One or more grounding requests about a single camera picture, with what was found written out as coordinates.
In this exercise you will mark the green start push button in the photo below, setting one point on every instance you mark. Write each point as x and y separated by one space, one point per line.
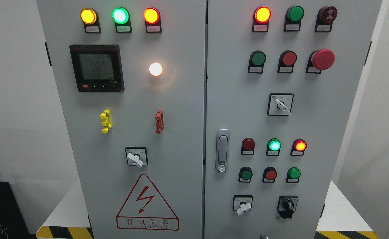
245 175

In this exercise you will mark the green push button upper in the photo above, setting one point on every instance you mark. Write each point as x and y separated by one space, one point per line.
256 62

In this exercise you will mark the red push button lower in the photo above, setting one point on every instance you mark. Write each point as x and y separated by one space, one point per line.
269 175

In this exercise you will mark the red push button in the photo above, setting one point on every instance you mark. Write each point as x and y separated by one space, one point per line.
269 175
286 62

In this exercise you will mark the red push button upper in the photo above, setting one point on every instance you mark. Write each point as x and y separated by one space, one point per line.
286 62

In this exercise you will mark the green push button lower right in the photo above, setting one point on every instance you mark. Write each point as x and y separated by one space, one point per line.
293 175

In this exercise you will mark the red emergency stop mushroom button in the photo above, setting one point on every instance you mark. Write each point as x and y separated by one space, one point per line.
320 60

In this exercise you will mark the red terminal connector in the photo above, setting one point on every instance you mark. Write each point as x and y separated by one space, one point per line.
159 117

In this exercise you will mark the red indicator lamp middle left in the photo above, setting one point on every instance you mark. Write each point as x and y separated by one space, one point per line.
247 146

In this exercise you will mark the white lit indicator lamp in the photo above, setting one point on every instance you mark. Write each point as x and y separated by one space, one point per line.
155 69

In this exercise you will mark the grey electrical cabinet left door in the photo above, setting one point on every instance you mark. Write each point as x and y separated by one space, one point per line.
175 156

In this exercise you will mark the grey electrical cabinet door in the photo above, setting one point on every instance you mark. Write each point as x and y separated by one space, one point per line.
238 101
175 156

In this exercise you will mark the green indicator lamp middle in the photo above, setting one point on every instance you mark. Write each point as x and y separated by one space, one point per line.
273 147

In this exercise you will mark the green indicator lamp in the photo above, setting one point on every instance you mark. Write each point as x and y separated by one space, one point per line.
122 21
273 147
293 18

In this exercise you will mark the yellow terminal connector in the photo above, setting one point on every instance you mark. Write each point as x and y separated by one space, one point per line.
105 116

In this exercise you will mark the grey electrical cabinet right door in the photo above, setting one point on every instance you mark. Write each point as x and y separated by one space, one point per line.
238 101

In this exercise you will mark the red electrical hazard warning sticker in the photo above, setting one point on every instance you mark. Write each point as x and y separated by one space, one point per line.
146 209

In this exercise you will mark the red lit indicator lamp middle right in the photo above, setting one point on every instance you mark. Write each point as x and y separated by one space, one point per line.
298 147

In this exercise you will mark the red lit indicator lamp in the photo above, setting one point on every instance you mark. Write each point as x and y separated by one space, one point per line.
298 147
261 17

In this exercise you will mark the black digital power meter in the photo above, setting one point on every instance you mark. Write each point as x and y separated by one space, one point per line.
97 68

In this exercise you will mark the orange-red indicator lamp top left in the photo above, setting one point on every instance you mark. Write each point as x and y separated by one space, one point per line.
152 19

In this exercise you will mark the red lit indicator lamp top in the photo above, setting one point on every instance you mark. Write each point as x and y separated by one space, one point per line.
261 17

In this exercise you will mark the green indicator lamp top left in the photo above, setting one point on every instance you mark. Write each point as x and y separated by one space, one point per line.
122 21

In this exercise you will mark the green indicator lamp top right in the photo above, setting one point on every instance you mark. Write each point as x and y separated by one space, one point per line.
293 18

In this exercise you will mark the yellow indicator lamp top left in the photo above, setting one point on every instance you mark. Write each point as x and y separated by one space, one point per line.
90 20

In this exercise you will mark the dark red buzzer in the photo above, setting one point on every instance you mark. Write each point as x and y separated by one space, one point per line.
325 18

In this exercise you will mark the white platform with hazard stripes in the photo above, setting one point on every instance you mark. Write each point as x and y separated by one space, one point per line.
339 220

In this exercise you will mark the black box with antenna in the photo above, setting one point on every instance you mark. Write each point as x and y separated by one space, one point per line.
12 225

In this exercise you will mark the silver cabinet door handle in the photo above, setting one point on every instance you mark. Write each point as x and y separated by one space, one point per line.
222 149

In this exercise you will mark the white rotary switch left door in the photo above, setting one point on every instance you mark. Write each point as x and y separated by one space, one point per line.
136 156

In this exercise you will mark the white rotary switch upper right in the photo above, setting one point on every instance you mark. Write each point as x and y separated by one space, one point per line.
280 104

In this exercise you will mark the white rotary switch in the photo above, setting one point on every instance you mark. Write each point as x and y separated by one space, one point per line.
242 204
280 104

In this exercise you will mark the white rotary switch lower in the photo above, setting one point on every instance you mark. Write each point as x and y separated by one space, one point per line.
242 204

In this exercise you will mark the black rotary selector switch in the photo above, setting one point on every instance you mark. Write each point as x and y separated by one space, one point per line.
286 206

